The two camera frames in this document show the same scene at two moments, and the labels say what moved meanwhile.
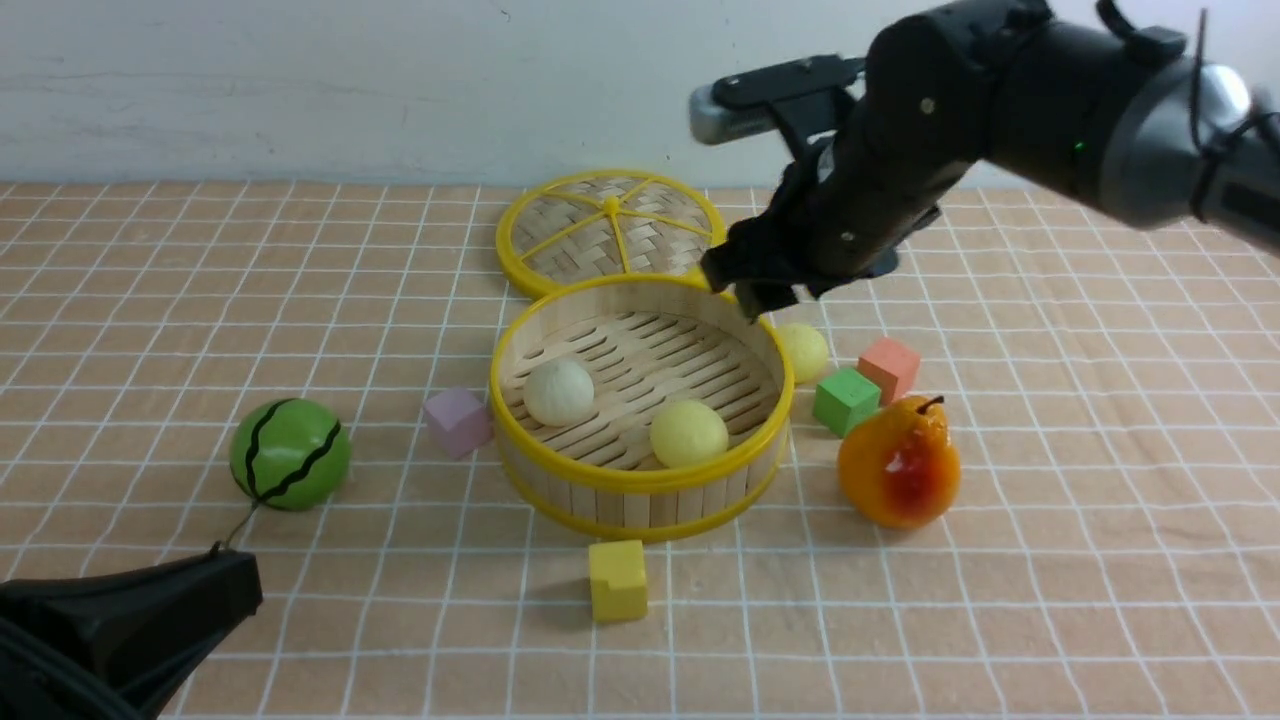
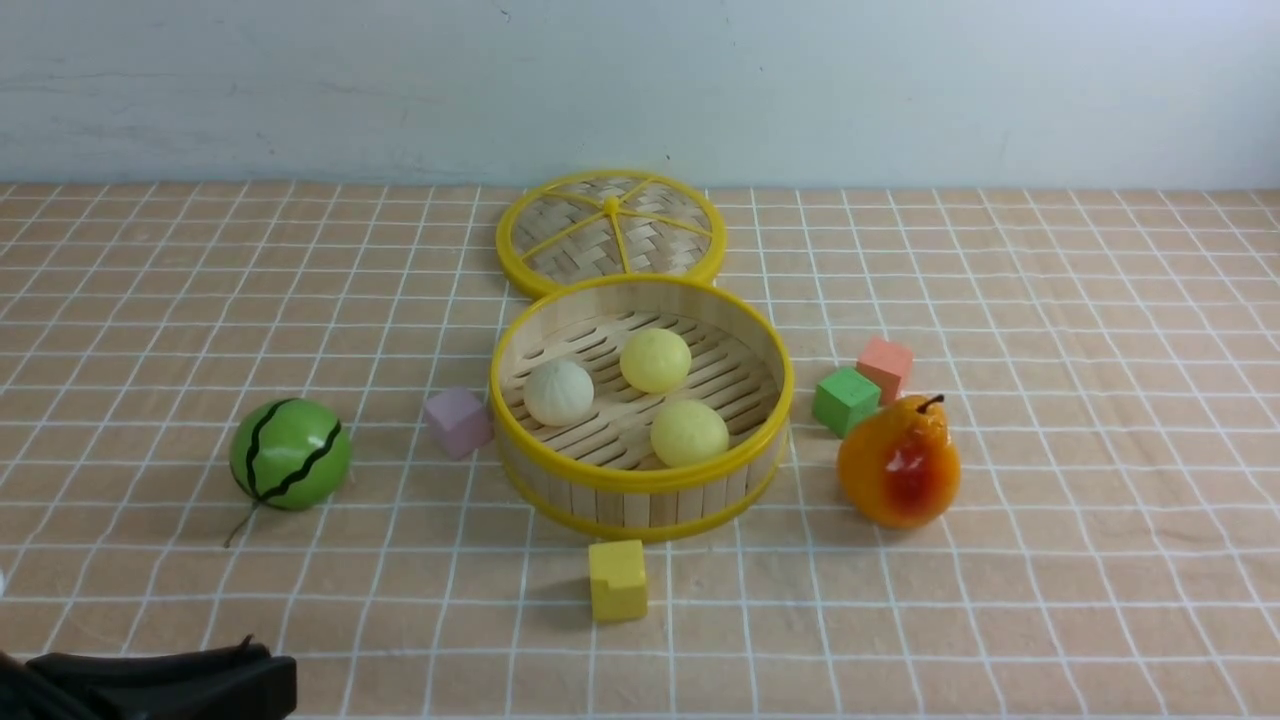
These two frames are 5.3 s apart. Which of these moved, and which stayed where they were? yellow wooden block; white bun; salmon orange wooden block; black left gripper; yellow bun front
Moved: black left gripper
Stayed: yellow wooden block; yellow bun front; white bun; salmon orange wooden block
